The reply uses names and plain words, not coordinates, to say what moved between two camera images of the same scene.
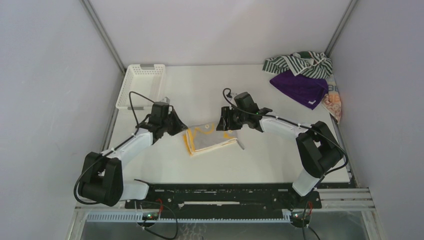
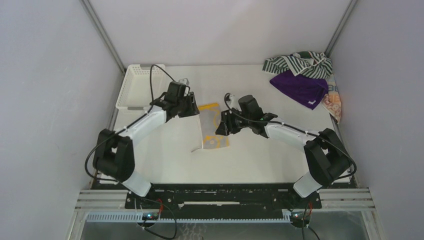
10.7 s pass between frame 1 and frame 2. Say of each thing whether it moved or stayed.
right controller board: stayed
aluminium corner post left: stayed
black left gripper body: moved
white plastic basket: stayed
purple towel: stayed
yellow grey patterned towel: moved
